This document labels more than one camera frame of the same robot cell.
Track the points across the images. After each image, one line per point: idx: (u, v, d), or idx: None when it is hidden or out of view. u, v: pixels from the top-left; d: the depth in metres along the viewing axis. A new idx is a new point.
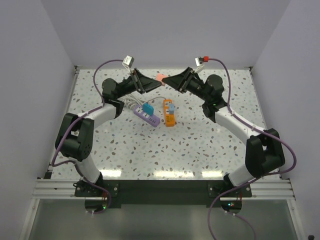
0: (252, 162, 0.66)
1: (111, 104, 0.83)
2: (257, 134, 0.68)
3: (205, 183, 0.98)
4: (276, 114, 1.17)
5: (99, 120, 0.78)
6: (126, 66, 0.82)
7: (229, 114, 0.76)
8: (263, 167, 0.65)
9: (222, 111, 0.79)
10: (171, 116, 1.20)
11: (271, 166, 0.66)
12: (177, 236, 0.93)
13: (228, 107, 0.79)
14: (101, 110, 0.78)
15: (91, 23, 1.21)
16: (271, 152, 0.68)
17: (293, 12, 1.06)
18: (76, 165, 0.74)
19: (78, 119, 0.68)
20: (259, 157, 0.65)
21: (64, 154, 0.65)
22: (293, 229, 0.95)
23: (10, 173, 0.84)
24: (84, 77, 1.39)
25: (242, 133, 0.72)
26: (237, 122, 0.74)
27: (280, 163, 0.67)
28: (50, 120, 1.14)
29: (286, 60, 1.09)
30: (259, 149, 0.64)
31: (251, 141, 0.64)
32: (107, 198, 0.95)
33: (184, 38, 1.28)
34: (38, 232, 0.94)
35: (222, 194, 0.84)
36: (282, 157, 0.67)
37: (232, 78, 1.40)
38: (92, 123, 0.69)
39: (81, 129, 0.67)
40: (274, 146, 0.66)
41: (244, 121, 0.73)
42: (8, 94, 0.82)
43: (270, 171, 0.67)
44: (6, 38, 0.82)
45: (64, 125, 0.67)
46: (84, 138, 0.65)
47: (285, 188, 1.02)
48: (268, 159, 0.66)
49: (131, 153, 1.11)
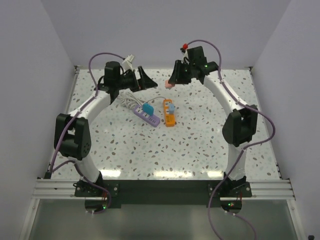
0: (228, 129, 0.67)
1: (104, 91, 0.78)
2: (240, 108, 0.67)
3: (205, 183, 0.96)
4: (276, 113, 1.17)
5: (94, 112, 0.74)
6: (128, 63, 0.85)
7: (218, 81, 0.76)
8: (236, 137, 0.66)
9: (211, 77, 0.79)
10: (171, 116, 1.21)
11: (242, 137, 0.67)
12: (177, 236, 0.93)
13: (218, 73, 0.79)
14: (94, 102, 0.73)
15: (92, 23, 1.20)
16: (246, 123, 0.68)
17: (292, 12, 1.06)
18: (76, 164, 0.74)
19: (72, 119, 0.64)
20: (234, 127, 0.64)
21: (63, 154, 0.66)
22: (293, 229, 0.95)
23: (10, 173, 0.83)
24: (84, 77, 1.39)
25: (227, 104, 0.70)
26: (223, 91, 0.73)
27: (252, 135, 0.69)
28: (50, 120, 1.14)
29: (286, 60, 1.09)
30: (238, 122, 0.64)
31: (231, 114, 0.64)
32: (107, 198, 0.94)
33: (183, 38, 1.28)
34: (37, 232, 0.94)
35: (219, 184, 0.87)
36: (254, 130, 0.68)
37: (232, 78, 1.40)
38: (87, 122, 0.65)
39: (76, 130, 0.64)
40: (251, 119, 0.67)
41: (231, 93, 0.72)
42: (8, 94, 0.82)
43: (240, 142, 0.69)
44: (6, 38, 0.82)
45: (59, 127, 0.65)
46: (81, 138, 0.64)
47: (285, 188, 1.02)
48: (242, 130, 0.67)
49: (131, 153, 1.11)
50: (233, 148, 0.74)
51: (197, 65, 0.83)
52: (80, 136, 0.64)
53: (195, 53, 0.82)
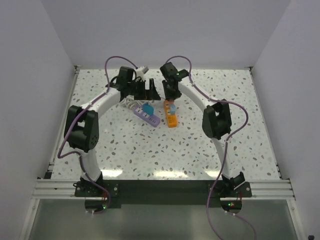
0: (207, 125, 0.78)
1: (115, 89, 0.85)
2: (212, 103, 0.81)
3: (205, 183, 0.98)
4: (276, 114, 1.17)
5: (104, 107, 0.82)
6: (142, 72, 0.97)
7: (190, 84, 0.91)
8: (215, 130, 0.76)
9: (184, 82, 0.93)
10: (173, 117, 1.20)
11: (221, 129, 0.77)
12: (177, 236, 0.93)
13: (189, 78, 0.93)
14: (104, 98, 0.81)
15: (91, 23, 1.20)
16: (221, 117, 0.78)
17: (292, 12, 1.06)
18: (81, 158, 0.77)
19: (83, 111, 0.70)
20: (211, 122, 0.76)
21: (71, 144, 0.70)
22: (293, 229, 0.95)
23: (10, 173, 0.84)
24: (84, 77, 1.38)
25: (201, 103, 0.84)
26: (195, 91, 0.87)
27: (230, 126, 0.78)
28: (50, 120, 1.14)
29: (285, 61, 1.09)
30: (213, 116, 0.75)
31: (206, 111, 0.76)
32: (107, 198, 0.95)
33: (184, 38, 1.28)
34: (37, 233, 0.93)
35: (213, 185, 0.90)
36: (230, 122, 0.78)
37: (232, 78, 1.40)
38: (96, 115, 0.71)
39: (85, 122, 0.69)
40: (224, 113, 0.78)
41: (202, 92, 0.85)
42: (8, 94, 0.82)
43: (221, 134, 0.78)
44: (5, 38, 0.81)
45: (70, 117, 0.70)
46: (90, 130, 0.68)
47: (285, 188, 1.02)
48: (219, 123, 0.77)
49: (131, 153, 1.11)
50: (217, 142, 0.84)
51: (170, 74, 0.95)
52: (89, 129, 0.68)
53: (166, 69, 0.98)
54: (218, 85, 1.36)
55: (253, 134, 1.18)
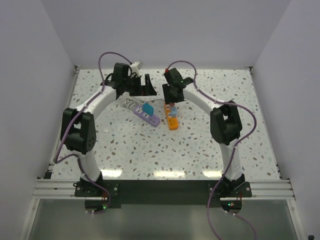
0: (215, 130, 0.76)
1: (110, 87, 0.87)
2: (219, 105, 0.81)
3: (205, 183, 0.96)
4: (276, 114, 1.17)
5: (100, 107, 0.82)
6: (137, 68, 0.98)
7: (195, 90, 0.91)
8: (224, 134, 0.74)
9: (189, 89, 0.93)
10: (174, 119, 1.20)
11: (231, 132, 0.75)
12: (177, 236, 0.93)
13: (193, 84, 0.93)
14: (99, 98, 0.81)
15: (91, 23, 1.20)
16: (231, 121, 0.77)
17: (293, 12, 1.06)
18: (80, 159, 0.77)
19: (78, 114, 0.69)
20: (220, 126, 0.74)
21: (68, 147, 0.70)
22: (293, 229, 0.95)
23: (10, 173, 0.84)
24: (84, 77, 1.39)
25: (206, 106, 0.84)
26: (199, 96, 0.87)
27: (240, 130, 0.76)
28: (50, 120, 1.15)
29: (285, 61, 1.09)
30: (221, 119, 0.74)
31: (213, 113, 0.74)
32: (107, 198, 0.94)
33: (184, 38, 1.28)
34: (37, 233, 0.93)
35: (215, 187, 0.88)
36: (240, 125, 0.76)
37: (232, 78, 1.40)
38: (92, 117, 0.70)
39: (82, 124, 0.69)
40: (232, 116, 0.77)
41: (208, 96, 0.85)
42: (8, 94, 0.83)
43: (231, 139, 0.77)
44: (4, 38, 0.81)
45: (66, 119, 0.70)
46: (86, 133, 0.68)
47: (285, 188, 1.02)
48: (228, 126, 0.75)
49: (131, 153, 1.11)
50: (224, 147, 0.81)
51: (175, 82, 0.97)
52: (85, 131, 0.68)
53: (171, 74, 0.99)
54: (218, 85, 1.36)
55: (253, 134, 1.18)
